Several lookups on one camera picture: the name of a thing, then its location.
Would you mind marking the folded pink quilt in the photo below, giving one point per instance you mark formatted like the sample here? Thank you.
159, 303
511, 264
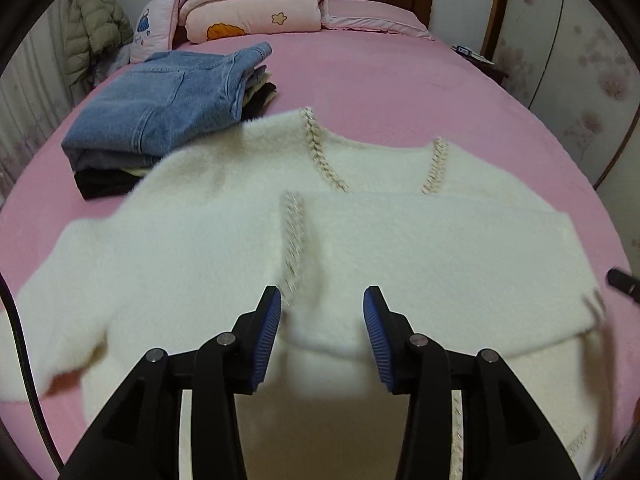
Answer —
250, 12

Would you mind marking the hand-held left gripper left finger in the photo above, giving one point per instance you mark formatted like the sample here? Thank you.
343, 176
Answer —
264, 332

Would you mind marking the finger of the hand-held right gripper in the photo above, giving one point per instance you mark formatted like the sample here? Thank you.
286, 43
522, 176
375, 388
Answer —
625, 284

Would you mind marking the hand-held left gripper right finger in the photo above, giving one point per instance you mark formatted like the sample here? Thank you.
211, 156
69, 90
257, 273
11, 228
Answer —
376, 340

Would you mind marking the pale green puffer jacket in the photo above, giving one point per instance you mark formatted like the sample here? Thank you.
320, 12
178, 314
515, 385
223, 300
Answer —
92, 20

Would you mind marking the plain pink pillow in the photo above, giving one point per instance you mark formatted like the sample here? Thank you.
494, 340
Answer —
370, 17

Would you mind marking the pink bed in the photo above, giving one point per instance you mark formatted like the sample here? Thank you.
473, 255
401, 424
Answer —
380, 85

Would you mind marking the folded blue jeans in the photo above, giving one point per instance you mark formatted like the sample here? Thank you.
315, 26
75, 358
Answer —
160, 100

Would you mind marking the floral wardrobe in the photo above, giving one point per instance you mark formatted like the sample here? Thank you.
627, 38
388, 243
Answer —
575, 50

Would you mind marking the pink cartoon print pillow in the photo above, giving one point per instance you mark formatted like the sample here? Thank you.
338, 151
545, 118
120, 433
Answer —
150, 27

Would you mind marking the wooden nightstand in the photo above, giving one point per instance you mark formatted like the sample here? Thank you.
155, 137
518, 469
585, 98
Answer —
492, 72

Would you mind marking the small items on nightstand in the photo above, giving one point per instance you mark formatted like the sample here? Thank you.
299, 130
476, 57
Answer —
470, 53

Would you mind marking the pile of folded dark clothes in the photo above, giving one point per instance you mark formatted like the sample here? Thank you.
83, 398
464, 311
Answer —
107, 184

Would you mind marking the white fuzzy sweater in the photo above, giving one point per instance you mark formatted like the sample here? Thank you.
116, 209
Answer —
200, 240

